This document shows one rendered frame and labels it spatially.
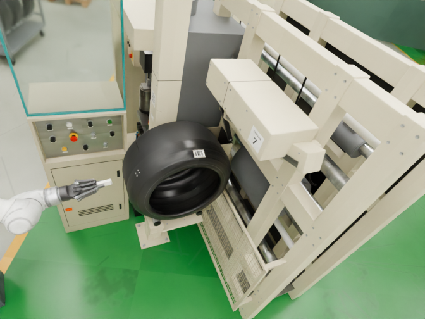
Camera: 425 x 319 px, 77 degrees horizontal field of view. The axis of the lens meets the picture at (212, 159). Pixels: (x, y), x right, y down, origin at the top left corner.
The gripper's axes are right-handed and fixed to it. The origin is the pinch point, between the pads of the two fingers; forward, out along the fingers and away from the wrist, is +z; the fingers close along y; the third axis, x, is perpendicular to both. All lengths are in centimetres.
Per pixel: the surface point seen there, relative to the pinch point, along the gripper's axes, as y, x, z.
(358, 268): -65, 154, 208
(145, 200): -12.7, 6.1, 17.0
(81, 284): 4, 119, -42
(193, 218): -8, 50, 46
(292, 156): -39, -33, 77
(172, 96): 26, -26, 45
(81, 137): 58, 17, -11
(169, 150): -5.9, -18.8, 33.3
